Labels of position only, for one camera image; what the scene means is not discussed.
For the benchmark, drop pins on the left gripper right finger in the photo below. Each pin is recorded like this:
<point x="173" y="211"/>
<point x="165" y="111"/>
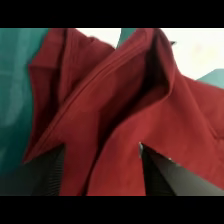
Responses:
<point x="170" y="180"/>

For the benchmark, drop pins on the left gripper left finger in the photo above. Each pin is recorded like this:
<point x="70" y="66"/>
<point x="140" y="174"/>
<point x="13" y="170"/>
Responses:
<point x="46" y="176"/>

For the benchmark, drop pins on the dark red shirt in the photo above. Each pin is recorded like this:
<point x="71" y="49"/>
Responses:
<point x="126" y="110"/>

